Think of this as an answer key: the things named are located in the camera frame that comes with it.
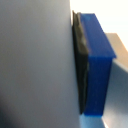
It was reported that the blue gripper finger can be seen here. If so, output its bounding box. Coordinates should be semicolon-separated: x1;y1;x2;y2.
71;10;118;118

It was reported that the dark brown drawer cabinet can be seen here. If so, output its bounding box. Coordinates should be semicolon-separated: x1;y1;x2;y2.
0;0;81;128

